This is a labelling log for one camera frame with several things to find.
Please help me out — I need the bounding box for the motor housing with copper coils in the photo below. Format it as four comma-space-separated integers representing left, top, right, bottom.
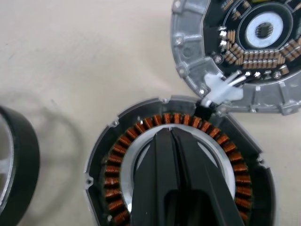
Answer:
83, 95, 277, 226

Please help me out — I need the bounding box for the silver spoked rotor black rim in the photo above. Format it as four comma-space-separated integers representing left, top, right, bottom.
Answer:
0, 105, 40, 226

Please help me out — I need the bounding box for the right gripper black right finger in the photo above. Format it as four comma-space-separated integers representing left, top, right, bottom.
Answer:
173, 129, 245, 226

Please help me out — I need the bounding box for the white wire connector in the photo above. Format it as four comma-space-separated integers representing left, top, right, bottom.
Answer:
202, 70, 248, 107

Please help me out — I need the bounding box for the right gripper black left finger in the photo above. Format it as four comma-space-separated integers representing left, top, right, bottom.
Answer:
130, 128, 185, 226

